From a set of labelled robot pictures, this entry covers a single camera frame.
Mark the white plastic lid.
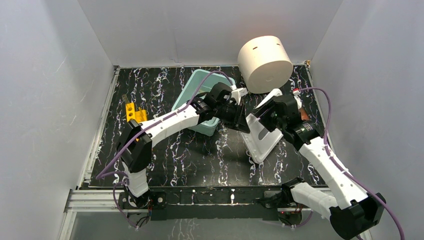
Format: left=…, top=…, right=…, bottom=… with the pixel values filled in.
left=239, top=88, right=283, bottom=164

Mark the teal plastic bin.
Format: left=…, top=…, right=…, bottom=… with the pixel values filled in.
left=171, top=69, right=236, bottom=137

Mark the glass test tube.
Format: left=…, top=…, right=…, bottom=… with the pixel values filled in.
left=122, top=94, right=131, bottom=105

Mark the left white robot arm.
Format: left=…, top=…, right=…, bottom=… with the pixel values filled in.
left=117, top=82, right=250, bottom=208

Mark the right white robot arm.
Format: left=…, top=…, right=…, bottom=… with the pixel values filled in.
left=251, top=94, right=386, bottom=240

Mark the dark book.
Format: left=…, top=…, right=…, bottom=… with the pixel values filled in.
left=299, top=108, right=311, bottom=121

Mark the cream cylindrical container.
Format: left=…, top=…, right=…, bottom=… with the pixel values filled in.
left=237, top=35, right=294, bottom=94

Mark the yellow test tube rack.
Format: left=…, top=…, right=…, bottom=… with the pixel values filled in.
left=125, top=102, right=148, bottom=123

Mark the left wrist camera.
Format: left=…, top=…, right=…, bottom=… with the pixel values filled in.
left=230, top=84, right=249, bottom=105

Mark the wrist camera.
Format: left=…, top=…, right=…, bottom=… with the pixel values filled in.
left=292, top=88, right=303, bottom=110
left=230, top=84, right=249, bottom=105

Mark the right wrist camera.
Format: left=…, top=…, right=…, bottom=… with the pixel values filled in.
left=292, top=88, right=303, bottom=110

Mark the aluminium frame rail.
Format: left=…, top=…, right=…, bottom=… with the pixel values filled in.
left=64, top=188, right=365, bottom=214

